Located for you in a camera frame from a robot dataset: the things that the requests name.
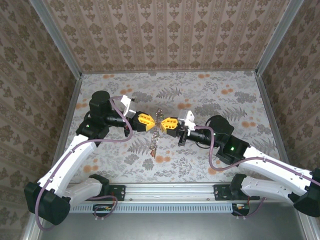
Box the metal keyring with red keys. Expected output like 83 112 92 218
149 107 163 160

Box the floral patterned table cover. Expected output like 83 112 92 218
53 71 283 183

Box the grey metal sheet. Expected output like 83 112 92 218
37 202 308 240

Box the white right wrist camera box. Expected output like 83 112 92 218
178 109 196 131

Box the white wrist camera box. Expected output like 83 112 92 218
178 109 196 131
119 94 137 118

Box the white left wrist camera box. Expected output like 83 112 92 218
119 94 137 118

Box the aluminium table side rail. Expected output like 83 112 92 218
51 74 83 166
254 73 288 166

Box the aluminium table back rail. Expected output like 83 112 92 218
81 69 258 75

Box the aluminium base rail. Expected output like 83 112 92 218
67 183 291 202

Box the aluminium frame post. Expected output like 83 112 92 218
28 0 83 80
254 0 306 76

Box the grey slotted cable duct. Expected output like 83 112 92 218
69 202 251 214

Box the black cable connector box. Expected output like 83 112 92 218
231 203 251 215
92 203 113 213

